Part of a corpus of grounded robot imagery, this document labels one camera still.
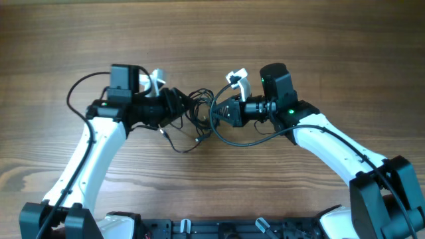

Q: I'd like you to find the thin black USB cable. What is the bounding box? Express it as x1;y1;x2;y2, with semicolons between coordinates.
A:
159;112;203;154

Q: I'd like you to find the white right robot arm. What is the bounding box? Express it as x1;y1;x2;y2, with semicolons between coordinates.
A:
209;63;424;238

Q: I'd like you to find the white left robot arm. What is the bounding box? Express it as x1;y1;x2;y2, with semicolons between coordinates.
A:
19;64;193;238

